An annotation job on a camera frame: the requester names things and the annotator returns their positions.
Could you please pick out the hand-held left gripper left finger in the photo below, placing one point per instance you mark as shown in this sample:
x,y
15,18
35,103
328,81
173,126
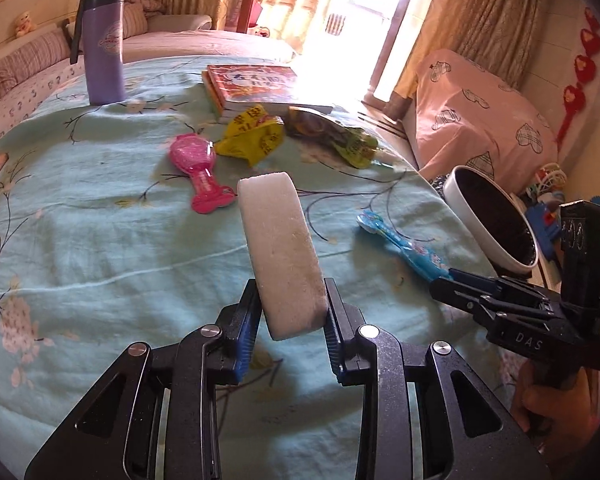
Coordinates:
x,y
245,340

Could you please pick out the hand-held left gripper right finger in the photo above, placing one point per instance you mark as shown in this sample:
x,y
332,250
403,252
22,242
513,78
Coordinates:
x,y
332,345

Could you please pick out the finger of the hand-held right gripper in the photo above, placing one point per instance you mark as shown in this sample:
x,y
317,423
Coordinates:
x,y
500,284
460,297

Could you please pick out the white round bin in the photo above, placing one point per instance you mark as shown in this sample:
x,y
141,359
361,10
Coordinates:
x,y
495,220

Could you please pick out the blue toothbrush packet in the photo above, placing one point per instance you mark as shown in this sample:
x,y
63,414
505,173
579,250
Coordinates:
x,y
405,247

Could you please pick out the white foam block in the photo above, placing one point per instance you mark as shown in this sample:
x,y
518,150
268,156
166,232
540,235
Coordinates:
x,y
280,250

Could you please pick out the person's right hand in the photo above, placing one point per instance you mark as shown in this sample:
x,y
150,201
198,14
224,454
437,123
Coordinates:
x,y
555,410

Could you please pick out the blue toy truck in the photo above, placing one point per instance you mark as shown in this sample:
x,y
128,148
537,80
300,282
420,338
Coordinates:
x,y
545,222

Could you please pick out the white mesh basket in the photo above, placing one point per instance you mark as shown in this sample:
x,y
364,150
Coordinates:
x,y
547,176

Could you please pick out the pink hairbrush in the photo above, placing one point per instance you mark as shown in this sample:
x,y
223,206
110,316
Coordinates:
x,y
200,170

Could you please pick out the pink heart-pattern quilt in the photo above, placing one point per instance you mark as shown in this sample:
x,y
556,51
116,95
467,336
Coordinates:
x,y
470,110

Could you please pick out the yellow snack packet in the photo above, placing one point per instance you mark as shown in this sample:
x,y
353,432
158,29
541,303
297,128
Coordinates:
x,y
250,135

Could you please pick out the green brown snack packet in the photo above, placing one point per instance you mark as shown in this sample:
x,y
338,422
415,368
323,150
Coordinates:
x,y
330,135

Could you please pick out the red picture book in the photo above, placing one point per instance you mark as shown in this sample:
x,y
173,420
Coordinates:
x,y
260,82

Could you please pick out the wide beige curtain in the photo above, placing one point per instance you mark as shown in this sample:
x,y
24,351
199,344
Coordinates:
x,y
480,15

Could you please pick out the white slatted balcony rack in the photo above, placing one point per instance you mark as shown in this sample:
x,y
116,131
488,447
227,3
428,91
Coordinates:
x,y
336,24

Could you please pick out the beige sofa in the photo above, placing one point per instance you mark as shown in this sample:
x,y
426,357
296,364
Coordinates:
x,y
190,40

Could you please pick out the balcony plush toy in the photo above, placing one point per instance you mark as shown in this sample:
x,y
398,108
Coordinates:
x,y
263,31

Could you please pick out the purple thermos bottle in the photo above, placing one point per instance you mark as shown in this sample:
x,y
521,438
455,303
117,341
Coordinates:
x,y
105,60

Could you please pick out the pink balcony bag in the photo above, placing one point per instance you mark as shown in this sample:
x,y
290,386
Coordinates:
x,y
256,10

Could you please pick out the large striped cushion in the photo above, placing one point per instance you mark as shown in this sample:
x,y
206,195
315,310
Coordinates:
x,y
134,20
30,62

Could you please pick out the small striped cushion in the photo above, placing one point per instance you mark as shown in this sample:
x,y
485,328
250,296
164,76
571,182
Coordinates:
x,y
150,2

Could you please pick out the small plush toy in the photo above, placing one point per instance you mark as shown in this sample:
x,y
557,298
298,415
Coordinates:
x,y
24,22

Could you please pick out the red heart wall decoration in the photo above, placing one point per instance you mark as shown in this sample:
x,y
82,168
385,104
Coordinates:
x,y
580,70

